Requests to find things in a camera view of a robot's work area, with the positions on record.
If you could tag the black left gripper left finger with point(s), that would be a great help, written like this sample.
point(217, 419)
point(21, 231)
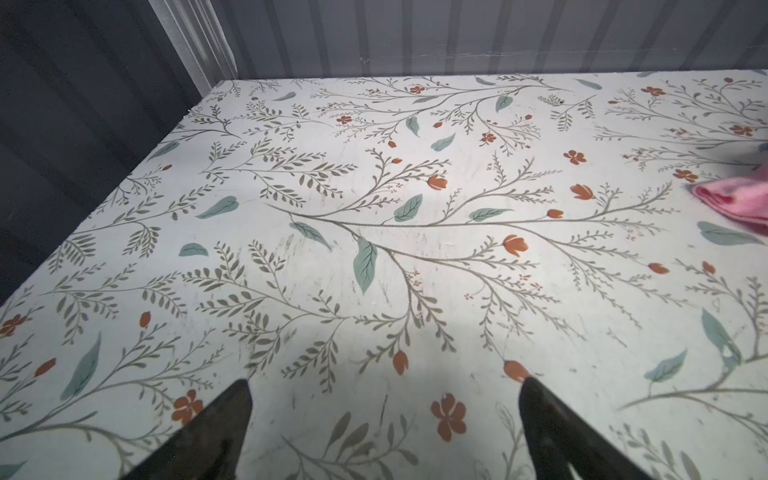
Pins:
point(209, 447)

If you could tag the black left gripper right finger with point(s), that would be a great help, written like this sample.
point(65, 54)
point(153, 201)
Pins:
point(561, 443)

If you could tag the light pink cloth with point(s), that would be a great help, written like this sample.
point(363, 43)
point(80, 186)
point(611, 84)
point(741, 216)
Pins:
point(742, 199)

